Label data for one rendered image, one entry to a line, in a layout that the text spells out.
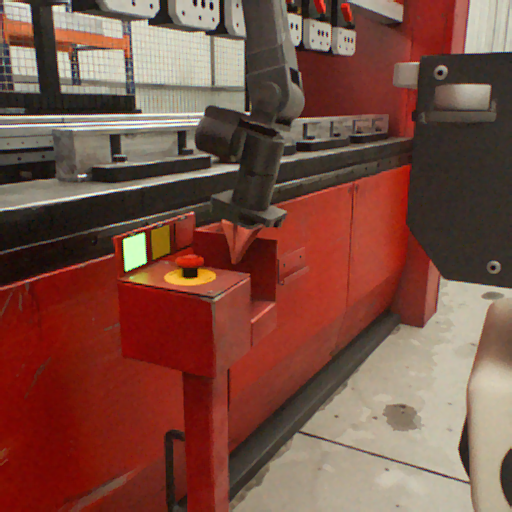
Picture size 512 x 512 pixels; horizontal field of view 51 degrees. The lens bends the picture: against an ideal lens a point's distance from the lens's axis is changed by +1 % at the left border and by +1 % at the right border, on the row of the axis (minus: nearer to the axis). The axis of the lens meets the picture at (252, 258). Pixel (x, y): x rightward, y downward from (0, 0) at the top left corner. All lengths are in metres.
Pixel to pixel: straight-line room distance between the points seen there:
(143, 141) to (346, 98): 1.57
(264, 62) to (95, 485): 0.78
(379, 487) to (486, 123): 1.33
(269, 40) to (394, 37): 1.78
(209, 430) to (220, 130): 0.46
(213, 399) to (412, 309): 1.87
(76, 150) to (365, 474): 1.17
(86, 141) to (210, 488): 0.64
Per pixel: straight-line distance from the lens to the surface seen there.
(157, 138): 1.18
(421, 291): 2.58
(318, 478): 1.63
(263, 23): 0.77
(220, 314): 0.70
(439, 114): 0.40
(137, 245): 0.78
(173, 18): 1.23
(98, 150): 1.06
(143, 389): 1.08
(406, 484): 1.66
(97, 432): 1.03
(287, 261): 1.45
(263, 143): 0.74
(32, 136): 1.29
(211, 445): 0.89
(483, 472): 0.52
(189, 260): 0.73
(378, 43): 2.54
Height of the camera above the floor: 1.01
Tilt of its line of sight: 16 degrees down
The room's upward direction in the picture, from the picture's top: straight up
